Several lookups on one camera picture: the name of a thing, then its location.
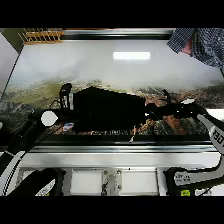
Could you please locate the person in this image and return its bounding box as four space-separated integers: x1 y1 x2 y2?
166 27 224 70

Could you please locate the black garment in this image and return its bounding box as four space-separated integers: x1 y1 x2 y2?
62 86 150 143

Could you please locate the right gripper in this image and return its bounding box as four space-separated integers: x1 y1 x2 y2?
145 102 169 120

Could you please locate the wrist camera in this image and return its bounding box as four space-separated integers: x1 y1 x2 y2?
58 82 74 111
161 88 173 105

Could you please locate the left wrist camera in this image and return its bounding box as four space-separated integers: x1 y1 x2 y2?
58 82 74 111

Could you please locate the brown clothes hanger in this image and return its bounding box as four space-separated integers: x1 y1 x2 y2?
18 27 65 45

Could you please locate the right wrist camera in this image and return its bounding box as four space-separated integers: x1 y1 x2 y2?
161 88 173 105

